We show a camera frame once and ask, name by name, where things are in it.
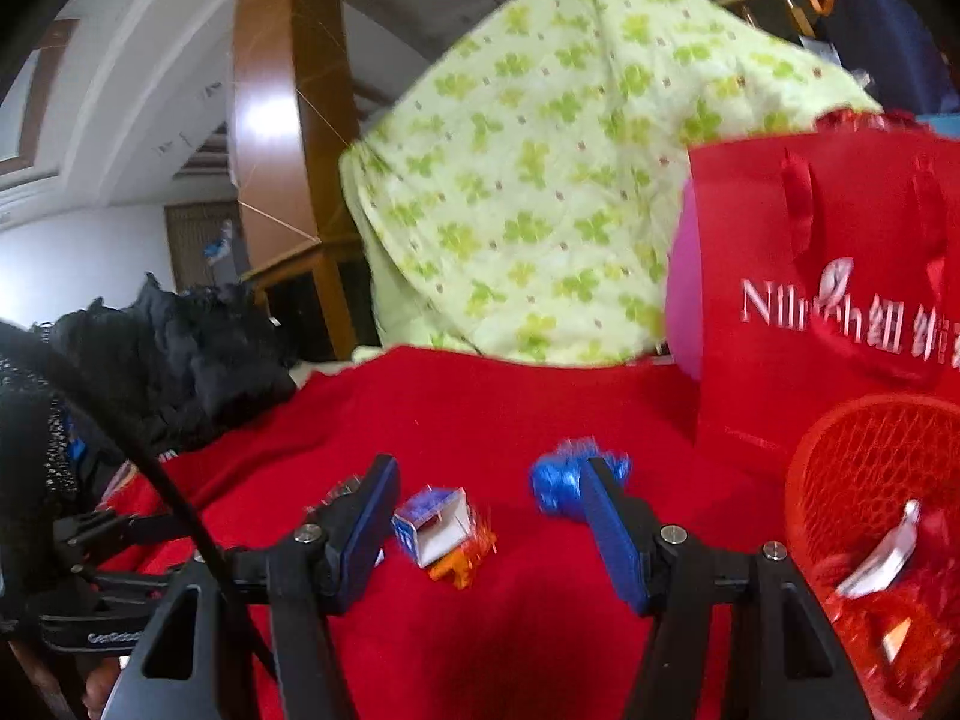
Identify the blue foil wrapper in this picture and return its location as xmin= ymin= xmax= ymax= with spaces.
xmin=529 ymin=439 xmax=631 ymax=522

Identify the orange plastic wrapper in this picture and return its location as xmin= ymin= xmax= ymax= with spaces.
xmin=428 ymin=522 xmax=496 ymax=590

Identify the small blue white carton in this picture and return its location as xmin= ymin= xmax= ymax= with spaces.
xmin=392 ymin=486 xmax=473 ymax=567

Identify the red blanket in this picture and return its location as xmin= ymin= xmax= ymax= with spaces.
xmin=92 ymin=343 xmax=820 ymax=720

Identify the magenta pillow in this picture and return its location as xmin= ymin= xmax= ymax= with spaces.
xmin=664 ymin=181 xmax=703 ymax=380

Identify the red plastic mesh basket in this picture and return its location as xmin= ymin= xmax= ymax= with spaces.
xmin=784 ymin=392 xmax=958 ymax=718

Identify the black lace garment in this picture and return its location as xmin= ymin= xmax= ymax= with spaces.
xmin=2 ymin=277 xmax=296 ymax=511

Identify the red paper gift bag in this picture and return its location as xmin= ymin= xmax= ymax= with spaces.
xmin=690 ymin=130 xmax=958 ymax=478

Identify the green clover patterned quilt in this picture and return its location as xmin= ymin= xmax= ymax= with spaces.
xmin=340 ymin=0 xmax=872 ymax=366

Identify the brown wooden cabinet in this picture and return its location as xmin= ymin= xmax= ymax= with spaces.
xmin=229 ymin=0 xmax=363 ymax=361

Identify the red crumpled foil in bag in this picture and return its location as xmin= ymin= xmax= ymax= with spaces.
xmin=814 ymin=107 xmax=932 ymax=133

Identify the navy blue hanging bag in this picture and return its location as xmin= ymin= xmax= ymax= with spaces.
xmin=817 ymin=0 xmax=958 ymax=115

